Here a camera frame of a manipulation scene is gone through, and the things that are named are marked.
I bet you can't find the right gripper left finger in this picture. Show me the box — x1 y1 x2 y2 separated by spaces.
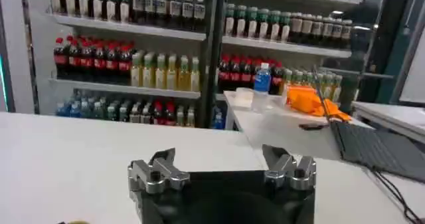
127 147 191 195

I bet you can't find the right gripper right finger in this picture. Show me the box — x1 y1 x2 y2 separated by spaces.
261 144 317 191

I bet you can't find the white side table with laptop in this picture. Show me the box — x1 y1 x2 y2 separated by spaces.
224 90 375 162

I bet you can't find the black phone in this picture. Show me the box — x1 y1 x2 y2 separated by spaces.
298 122 329 131

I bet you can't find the orange cloth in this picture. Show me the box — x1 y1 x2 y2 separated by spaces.
286 85 352 122

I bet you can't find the white plastic bottle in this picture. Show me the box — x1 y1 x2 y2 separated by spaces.
280 82 289 107

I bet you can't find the dark grey laptop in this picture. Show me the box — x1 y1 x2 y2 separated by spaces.
313 66 425 183

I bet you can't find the blue label water bottle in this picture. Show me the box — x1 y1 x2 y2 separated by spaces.
254 62 272 95

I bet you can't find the white empty side table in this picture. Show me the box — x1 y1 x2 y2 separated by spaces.
351 101 425 144

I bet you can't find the bottle shelf with tea bottles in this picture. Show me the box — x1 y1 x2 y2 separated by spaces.
214 0 396 130

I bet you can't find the black laptop cable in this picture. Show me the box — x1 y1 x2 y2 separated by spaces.
371 170 425 224

